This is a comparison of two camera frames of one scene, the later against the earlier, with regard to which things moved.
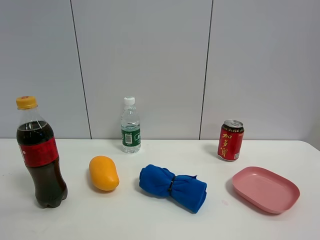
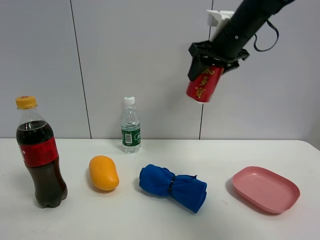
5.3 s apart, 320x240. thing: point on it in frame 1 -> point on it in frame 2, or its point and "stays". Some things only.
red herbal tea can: [230, 140] -> [201, 88]
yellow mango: [103, 173] stays
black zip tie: [171, 184] stays
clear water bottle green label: [130, 127] stays
